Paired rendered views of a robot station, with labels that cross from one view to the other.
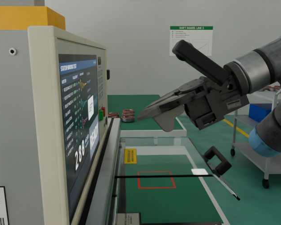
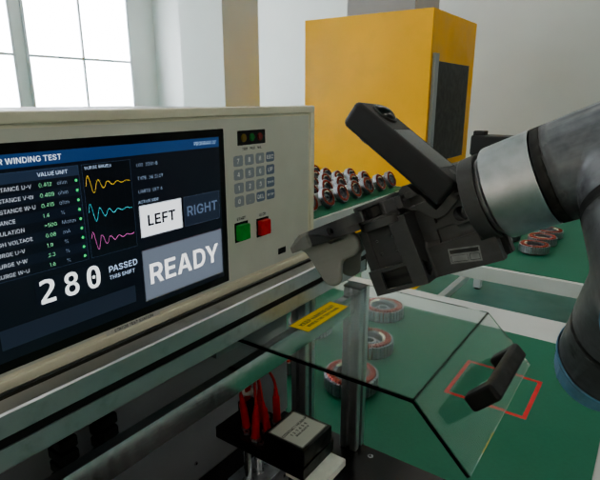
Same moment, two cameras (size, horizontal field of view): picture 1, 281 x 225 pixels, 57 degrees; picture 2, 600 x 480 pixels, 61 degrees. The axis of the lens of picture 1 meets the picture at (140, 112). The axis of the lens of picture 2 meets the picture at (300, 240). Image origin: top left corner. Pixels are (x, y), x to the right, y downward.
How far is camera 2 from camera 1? 0.33 m
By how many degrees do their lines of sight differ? 36
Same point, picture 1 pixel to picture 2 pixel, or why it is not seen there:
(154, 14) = not seen: outside the picture
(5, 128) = not seen: outside the picture
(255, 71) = (502, 184)
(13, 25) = (373, 49)
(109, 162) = (208, 313)
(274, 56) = (558, 149)
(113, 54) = (579, 99)
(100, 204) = (95, 366)
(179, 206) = (500, 460)
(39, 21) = (416, 37)
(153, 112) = (302, 243)
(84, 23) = (522, 32)
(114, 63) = not seen: hidden behind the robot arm
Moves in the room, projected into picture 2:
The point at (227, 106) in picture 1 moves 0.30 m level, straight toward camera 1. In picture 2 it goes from (450, 258) to (58, 356)
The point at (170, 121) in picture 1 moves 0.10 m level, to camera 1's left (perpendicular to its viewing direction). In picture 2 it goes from (333, 265) to (255, 247)
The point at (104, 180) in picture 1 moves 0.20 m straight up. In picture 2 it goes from (155, 336) to (137, 115)
